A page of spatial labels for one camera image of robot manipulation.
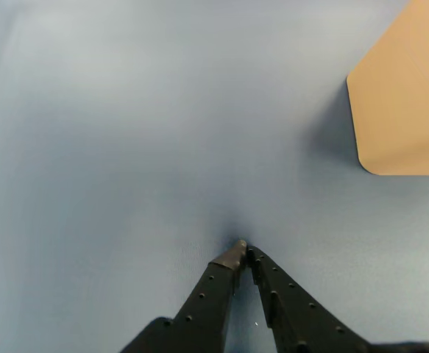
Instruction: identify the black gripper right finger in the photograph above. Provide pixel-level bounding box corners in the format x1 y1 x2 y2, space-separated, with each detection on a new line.
247 245 377 353

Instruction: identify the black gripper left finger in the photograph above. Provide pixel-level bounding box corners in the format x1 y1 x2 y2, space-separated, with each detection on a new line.
120 239 248 353

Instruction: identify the tan box with metal interior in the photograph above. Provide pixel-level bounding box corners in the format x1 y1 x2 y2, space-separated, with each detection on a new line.
346 0 429 177

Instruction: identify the blue-grey table mat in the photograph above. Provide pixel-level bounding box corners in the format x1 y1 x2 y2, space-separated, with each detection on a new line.
0 0 429 353

